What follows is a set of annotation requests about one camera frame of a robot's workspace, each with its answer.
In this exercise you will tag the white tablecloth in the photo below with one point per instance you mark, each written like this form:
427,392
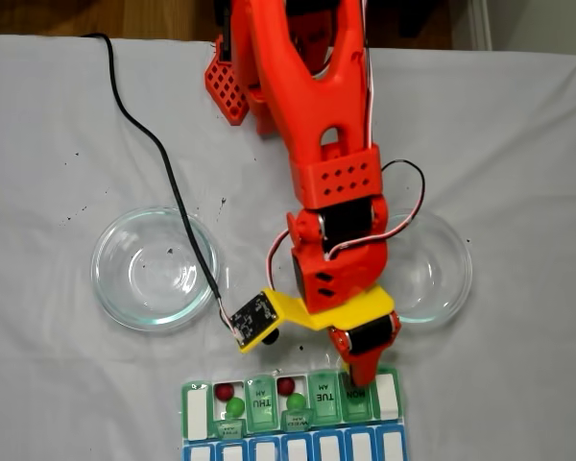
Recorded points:
485,144

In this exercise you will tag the red ball pill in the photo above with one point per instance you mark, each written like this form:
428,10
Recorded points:
224,391
286,386

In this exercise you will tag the green ball pill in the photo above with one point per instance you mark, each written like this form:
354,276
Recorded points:
295,401
235,407

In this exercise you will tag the weekly pill organizer box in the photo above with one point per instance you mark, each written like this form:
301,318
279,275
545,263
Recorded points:
326,398

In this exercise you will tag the camera board on yellow mount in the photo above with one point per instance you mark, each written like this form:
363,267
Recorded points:
254,322

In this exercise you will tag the clear glass bowl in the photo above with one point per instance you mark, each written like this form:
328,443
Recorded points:
437,288
149,269

